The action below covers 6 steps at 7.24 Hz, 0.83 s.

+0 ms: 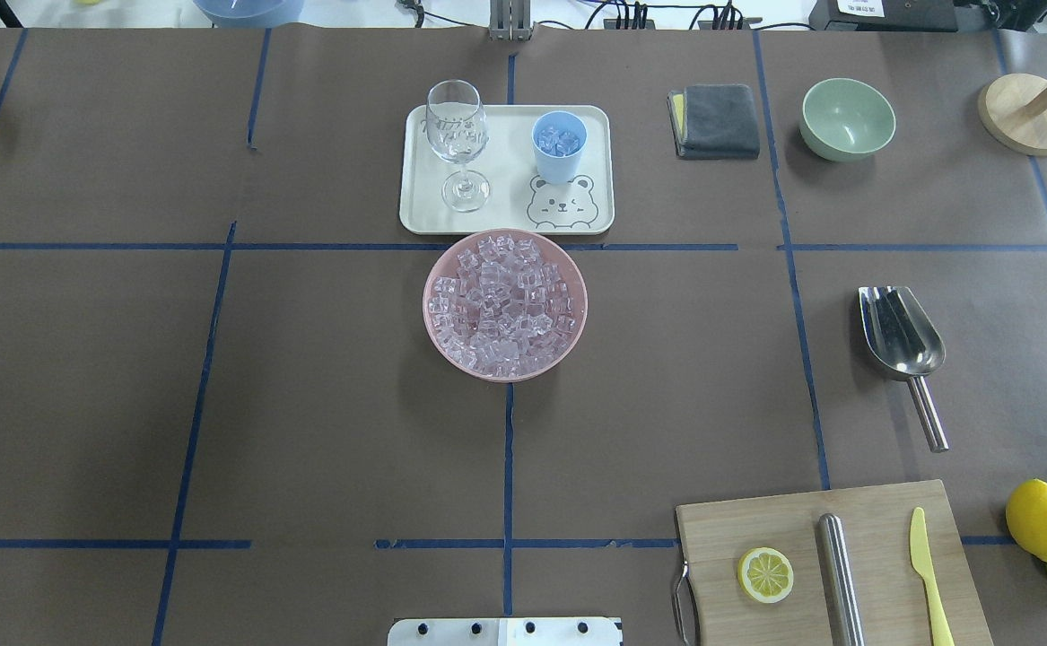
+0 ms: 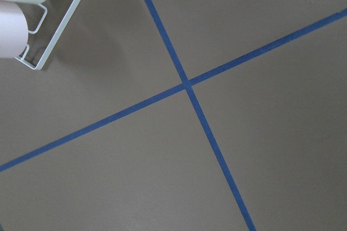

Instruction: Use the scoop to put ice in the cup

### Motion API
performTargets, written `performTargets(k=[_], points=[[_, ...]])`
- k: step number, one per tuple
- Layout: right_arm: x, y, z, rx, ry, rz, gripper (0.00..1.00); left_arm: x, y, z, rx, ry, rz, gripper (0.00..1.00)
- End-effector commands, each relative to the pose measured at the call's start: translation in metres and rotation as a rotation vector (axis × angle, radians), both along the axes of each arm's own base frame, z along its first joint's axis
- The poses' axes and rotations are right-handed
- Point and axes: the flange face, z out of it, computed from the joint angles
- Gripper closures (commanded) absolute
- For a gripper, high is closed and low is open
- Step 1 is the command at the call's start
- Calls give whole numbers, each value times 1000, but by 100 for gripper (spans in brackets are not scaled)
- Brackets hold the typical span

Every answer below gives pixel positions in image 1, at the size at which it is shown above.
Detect metal ice scoop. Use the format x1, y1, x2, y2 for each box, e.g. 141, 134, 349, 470
857, 285, 950, 453

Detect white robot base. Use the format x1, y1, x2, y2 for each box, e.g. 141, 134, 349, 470
387, 616, 624, 645

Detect pile of clear ice cubes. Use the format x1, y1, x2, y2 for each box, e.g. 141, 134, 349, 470
428, 235, 578, 376

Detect ice cubes in blue cup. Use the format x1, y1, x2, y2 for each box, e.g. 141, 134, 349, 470
535, 124, 583, 158

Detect blue cup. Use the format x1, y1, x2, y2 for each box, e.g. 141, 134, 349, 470
531, 110, 588, 184

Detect pink bowl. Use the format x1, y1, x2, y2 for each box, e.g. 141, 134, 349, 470
423, 230, 589, 383

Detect cream bear print tray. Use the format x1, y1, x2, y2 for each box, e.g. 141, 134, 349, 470
399, 105, 615, 236

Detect clear wine glass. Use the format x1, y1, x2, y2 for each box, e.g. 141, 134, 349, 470
425, 79, 490, 213

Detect lemon half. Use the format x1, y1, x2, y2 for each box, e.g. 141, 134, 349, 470
737, 545, 795, 604

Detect green bowl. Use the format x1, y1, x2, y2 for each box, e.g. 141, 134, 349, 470
799, 77, 897, 162

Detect blue bowl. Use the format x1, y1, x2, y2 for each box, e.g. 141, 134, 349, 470
192, 0, 306, 29

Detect steel cylinder tool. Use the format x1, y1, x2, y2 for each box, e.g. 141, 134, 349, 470
817, 512, 867, 645

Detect wooden cutting board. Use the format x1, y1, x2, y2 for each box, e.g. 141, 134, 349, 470
676, 481, 993, 645

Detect yellow plastic knife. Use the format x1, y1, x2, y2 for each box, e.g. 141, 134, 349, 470
908, 507, 955, 646

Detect whole yellow lemon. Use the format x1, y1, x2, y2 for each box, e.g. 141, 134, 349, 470
1006, 478, 1047, 563

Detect wooden stand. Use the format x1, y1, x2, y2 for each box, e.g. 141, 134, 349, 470
977, 73, 1047, 158

